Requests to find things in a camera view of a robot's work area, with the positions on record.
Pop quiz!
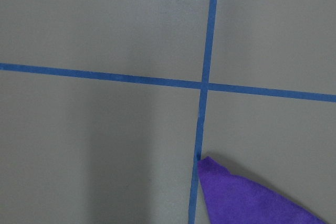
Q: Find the purple towel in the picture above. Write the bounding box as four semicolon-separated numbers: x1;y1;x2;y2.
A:
197;157;323;223

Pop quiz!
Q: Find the blue tape line lengthwise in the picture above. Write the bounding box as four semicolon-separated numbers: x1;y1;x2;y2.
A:
187;0;217;224

